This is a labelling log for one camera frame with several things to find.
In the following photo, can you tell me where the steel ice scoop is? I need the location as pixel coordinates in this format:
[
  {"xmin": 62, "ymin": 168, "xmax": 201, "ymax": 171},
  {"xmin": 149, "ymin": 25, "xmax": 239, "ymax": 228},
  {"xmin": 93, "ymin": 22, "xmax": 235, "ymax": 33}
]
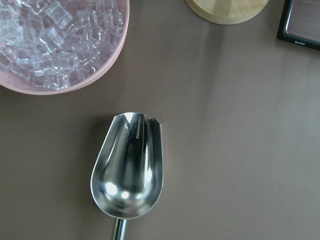
[{"xmin": 90, "ymin": 112, "xmax": 164, "ymax": 240}]

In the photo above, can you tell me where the wooden glass stand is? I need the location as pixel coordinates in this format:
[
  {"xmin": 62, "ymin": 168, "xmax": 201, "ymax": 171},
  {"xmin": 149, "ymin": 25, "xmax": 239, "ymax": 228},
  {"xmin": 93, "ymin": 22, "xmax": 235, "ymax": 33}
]
[{"xmin": 186, "ymin": 0, "xmax": 269, "ymax": 25}]

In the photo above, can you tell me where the pink bowl of ice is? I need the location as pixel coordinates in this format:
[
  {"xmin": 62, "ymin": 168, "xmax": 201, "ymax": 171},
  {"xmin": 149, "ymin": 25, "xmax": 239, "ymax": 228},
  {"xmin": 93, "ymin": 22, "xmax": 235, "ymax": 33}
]
[{"xmin": 0, "ymin": 0, "xmax": 130, "ymax": 95}]

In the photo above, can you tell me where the black framed tray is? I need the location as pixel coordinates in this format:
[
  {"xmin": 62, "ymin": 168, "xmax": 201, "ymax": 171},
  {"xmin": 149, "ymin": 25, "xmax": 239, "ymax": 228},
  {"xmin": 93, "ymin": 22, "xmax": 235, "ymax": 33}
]
[{"xmin": 276, "ymin": 0, "xmax": 320, "ymax": 50}]

